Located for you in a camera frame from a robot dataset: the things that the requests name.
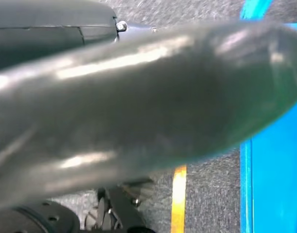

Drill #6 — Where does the blue metal shelf rack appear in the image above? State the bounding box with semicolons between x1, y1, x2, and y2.
239;0;297;233

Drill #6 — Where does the yellow floor tape rectangle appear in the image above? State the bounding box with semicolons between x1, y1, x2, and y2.
170;165;187;233

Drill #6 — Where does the grey robot body shell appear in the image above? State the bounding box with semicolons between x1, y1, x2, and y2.
0;200;81;233

